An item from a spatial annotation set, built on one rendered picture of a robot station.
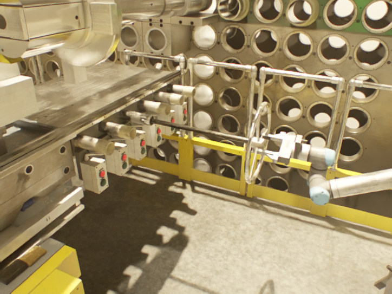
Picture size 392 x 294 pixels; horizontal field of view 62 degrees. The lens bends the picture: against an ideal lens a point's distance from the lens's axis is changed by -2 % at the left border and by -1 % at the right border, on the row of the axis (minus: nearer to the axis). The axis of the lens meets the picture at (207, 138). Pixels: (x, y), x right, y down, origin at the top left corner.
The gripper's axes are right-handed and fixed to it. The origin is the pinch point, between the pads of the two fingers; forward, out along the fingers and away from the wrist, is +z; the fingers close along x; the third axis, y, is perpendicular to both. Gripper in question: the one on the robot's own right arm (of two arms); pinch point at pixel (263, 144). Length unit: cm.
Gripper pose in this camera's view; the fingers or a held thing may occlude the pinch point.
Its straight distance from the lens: 156.3
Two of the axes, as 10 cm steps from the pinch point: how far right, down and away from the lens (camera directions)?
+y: 1.5, 6.2, 7.7
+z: -9.2, -2.0, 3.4
